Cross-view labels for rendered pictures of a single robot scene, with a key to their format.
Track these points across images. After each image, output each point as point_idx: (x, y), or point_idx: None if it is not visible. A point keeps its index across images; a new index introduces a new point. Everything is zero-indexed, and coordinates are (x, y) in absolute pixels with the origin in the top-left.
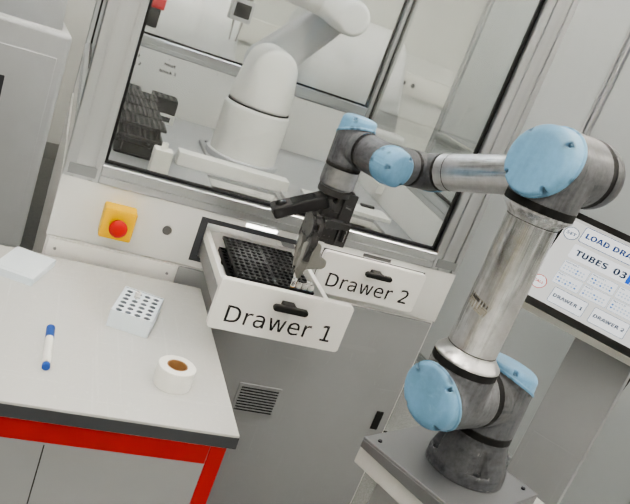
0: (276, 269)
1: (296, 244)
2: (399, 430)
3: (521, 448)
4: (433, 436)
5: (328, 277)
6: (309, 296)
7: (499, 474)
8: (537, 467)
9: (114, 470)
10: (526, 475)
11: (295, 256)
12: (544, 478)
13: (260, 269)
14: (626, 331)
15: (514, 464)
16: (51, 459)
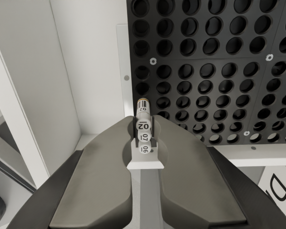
0: (234, 80)
1: (215, 158)
2: None
3: (161, 228)
4: (11, 194)
5: (282, 185)
6: (16, 128)
7: None
8: (151, 228)
9: None
10: (154, 219)
11: (166, 134)
12: (147, 227)
13: (220, 27)
14: None
15: (160, 217)
16: None
